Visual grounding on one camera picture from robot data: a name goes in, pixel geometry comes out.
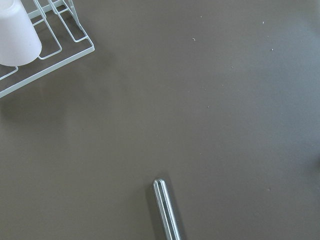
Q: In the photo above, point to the white plastic cup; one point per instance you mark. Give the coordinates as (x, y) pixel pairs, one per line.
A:
(19, 41)

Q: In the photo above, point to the steel muddler with black tip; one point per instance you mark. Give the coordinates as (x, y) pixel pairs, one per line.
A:
(166, 210)

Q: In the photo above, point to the white wire cup rack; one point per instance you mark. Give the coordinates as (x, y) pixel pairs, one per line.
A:
(63, 40)

